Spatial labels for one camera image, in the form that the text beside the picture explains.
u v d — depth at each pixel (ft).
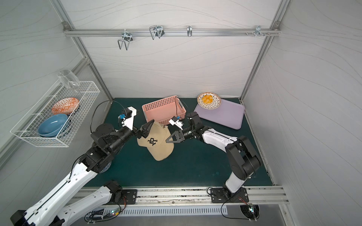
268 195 2.48
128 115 1.70
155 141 2.40
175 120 2.46
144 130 1.88
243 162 1.50
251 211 2.35
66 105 2.33
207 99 3.85
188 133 2.36
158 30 2.51
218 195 2.40
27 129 1.83
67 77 2.23
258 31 2.51
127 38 2.58
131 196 2.40
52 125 2.04
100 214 2.27
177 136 2.36
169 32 2.60
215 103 3.83
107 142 1.59
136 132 1.83
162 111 3.74
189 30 2.38
